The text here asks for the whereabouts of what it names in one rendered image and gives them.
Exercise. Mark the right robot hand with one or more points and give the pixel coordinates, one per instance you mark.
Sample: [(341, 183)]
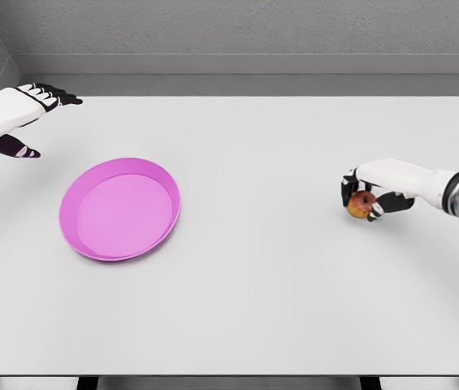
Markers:
[(391, 172)]

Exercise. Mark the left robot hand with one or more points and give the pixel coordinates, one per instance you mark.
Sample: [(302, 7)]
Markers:
[(9, 106)]

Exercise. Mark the red yellow apple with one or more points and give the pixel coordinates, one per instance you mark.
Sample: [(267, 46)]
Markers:
[(360, 203)]

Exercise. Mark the pink round plate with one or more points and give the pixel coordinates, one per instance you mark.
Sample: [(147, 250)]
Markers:
[(121, 209)]

